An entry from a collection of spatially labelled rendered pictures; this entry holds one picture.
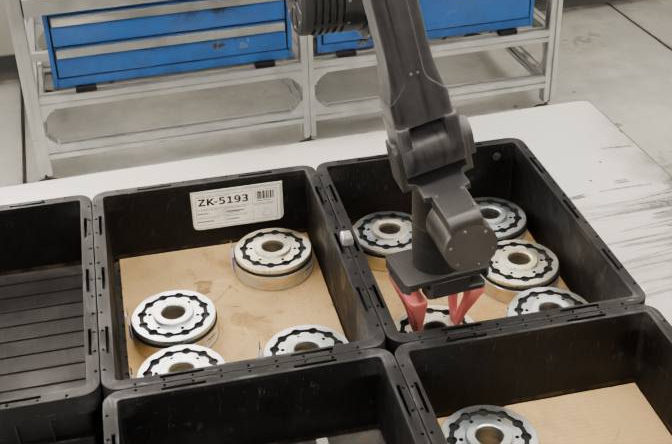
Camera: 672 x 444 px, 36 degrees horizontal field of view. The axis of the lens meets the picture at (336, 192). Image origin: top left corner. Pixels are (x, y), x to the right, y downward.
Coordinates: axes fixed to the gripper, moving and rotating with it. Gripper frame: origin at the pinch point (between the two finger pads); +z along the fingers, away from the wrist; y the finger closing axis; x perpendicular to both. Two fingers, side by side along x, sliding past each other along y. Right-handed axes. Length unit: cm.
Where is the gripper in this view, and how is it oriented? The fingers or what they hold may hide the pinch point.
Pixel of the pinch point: (435, 324)
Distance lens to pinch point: 123.9
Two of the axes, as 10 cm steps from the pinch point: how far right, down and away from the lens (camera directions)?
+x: -3.4, -4.8, 8.1
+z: 0.3, 8.5, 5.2
